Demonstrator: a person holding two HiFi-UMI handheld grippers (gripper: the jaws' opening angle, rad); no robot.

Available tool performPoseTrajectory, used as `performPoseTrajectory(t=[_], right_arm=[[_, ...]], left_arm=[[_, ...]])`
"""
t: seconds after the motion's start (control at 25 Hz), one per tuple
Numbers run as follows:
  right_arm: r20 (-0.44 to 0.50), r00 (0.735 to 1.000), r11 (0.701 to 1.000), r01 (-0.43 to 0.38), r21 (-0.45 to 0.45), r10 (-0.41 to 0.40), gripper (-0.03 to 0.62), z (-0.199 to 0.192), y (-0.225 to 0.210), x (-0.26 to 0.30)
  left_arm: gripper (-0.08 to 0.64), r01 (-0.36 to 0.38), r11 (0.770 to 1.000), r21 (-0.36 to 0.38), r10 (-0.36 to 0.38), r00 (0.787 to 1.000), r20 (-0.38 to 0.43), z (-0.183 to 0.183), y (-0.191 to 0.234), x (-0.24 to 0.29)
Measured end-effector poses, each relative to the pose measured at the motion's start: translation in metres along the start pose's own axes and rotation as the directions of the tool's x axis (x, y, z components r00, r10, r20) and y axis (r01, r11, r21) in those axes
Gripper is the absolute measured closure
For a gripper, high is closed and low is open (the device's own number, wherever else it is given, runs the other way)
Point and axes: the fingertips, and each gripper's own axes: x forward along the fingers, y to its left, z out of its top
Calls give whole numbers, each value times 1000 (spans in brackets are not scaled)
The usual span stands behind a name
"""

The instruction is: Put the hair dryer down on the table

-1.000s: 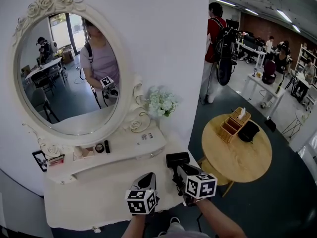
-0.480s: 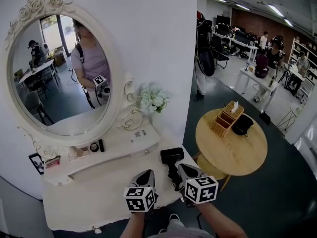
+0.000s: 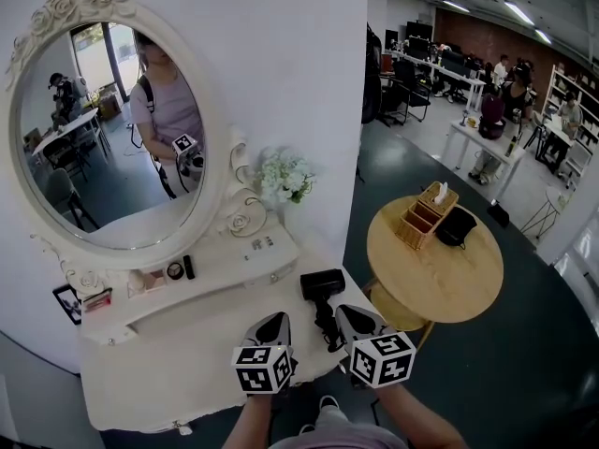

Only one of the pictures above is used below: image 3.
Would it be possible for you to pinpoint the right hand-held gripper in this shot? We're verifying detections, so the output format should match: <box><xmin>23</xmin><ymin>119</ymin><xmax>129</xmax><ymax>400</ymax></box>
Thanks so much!
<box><xmin>334</xmin><ymin>302</ymin><xmax>418</xmax><ymax>389</ymax></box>

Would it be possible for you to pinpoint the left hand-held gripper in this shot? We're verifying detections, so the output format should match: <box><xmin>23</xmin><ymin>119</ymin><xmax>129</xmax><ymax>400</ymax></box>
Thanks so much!
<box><xmin>230</xmin><ymin>311</ymin><xmax>300</xmax><ymax>397</ymax></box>

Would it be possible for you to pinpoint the black hair dryer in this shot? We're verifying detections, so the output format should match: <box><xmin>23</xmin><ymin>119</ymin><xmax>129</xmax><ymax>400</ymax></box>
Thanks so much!
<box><xmin>299</xmin><ymin>268</ymin><xmax>348</xmax><ymax>354</ymax></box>

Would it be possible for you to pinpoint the person's left forearm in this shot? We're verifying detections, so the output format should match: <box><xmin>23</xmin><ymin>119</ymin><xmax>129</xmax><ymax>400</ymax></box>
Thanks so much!
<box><xmin>227</xmin><ymin>392</ymin><xmax>276</xmax><ymax>449</ymax></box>

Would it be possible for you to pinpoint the person's right forearm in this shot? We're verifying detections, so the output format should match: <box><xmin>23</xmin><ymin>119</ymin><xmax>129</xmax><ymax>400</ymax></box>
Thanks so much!
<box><xmin>373</xmin><ymin>383</ymin><xmax>471</xmax><ymax>449</ymax></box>

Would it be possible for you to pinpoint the white dressing table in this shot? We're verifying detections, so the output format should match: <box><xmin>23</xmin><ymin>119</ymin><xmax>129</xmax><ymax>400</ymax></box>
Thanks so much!
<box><xmin>77</xmin><ymin>229</ymin><xmax>390</xmax><ymax>435</ymax></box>

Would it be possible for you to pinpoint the person's torso in pink shirt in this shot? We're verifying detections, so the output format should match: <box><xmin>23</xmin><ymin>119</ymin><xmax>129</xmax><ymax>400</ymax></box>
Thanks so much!
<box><xmin>269</xmin><ymin>404</ymin><xmax>409</xmax><ymax>449</ymax></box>

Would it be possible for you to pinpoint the round wooden side table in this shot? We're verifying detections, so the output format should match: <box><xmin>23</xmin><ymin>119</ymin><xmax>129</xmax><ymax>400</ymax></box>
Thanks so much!
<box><xmin>361</xmin><ymin>193</ymin><xmax>505</xmax><ymax>351</ymax></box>

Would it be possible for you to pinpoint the white card with earrings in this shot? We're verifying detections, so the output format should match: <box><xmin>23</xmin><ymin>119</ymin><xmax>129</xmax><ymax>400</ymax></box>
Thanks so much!
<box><xmin>240</xmin><ymin>235</ymin><xmax>278</xmax><ymax>262</ymax></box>

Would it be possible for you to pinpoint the pink makeup palette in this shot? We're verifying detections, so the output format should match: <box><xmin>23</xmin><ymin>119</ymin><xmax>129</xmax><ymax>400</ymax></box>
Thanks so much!
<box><xmin>126</xmin><ymin>268</ymin><xmax>168</xmax><ymax>297</ymax></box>

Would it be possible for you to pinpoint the wicker organiser basket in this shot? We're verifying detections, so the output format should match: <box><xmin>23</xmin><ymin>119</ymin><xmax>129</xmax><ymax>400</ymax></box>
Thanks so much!
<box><xmin>394</xmin><ymin>181</ymin><xmax>460</xmax><ymax>252</ymax></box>

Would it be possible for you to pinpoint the black pouch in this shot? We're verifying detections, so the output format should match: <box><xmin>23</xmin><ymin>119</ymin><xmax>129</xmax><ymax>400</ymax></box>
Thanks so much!
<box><xmin>434</xmin><ymin>205</ymin><xmax>479</xmax><ymax>251</ymax></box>

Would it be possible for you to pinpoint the red and pink box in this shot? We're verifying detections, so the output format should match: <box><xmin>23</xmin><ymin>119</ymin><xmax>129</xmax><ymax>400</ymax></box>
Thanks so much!
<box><xmin>80</xmin><ymin>287</ymin><xmax>114</xmax><ymax>313</ymax></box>

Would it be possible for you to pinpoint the black box on floor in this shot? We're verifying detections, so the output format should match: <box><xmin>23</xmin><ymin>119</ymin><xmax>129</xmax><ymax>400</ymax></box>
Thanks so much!
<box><xmin>486</xmin><ymin>201</ymin><xmax>512</xmax><ymax>228</ymax></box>

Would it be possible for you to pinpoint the white flower bouquet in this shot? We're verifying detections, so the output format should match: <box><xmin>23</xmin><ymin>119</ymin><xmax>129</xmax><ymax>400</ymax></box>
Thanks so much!
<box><xmin>254</xmin><ymin>145</ymin><xmax>318</xmax><ymax>206</ymax></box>

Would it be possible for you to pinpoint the maroon cooker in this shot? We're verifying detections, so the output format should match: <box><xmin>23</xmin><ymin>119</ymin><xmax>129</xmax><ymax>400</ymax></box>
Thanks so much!
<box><xmin>477</xmin><ymin>92</ymin><xmax>508</xmax><ymax>141</ymax></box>

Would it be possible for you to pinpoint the black office chair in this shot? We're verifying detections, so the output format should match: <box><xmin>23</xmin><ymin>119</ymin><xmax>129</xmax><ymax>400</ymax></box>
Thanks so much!
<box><xmin>379</xmin><ymin>57</ymin><xmax>432</xmax><ymax>126</ymax></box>

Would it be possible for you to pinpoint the black backpack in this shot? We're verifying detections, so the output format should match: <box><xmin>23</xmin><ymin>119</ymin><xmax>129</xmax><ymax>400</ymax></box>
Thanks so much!
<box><xmin>361</xmin><ymin>22</ymin><xmax>385</xmax><ymax>126</ymax></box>

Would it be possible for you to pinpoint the long white office desk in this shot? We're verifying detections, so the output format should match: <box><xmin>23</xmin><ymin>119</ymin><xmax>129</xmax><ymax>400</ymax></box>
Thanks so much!
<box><xmin>383</xmin><ymin>48</ymin><xmax>489</xmax><ymax>112</ymax></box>

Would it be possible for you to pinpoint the white shelf unit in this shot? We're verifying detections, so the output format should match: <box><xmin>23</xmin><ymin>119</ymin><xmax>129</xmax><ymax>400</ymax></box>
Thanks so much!
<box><xmin>541</xmin><ymin>62</ymin><xmax>599</xmax><ymax>180</ymax></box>

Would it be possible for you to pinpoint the black picture frame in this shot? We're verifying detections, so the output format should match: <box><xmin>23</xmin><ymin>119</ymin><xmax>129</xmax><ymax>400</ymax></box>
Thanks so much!
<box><xmin>51</xmin><ymin>283</ymin><xmax>83</xmax><ymax>327</ymax></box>

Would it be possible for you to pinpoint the small white wire table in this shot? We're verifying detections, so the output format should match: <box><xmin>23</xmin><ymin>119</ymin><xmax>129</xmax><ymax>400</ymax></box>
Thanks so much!
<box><xmin>518</xmin><ymin>183</ymin><xmax>576</xmax><ymax>241</ymax></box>

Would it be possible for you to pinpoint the oval mirror with white frame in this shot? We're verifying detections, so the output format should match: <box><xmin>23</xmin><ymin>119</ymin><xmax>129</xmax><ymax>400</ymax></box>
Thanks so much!
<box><xmin>3</xmin><ymin>0</ymin><xmax>271</xmax><ymax>295</ymax></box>

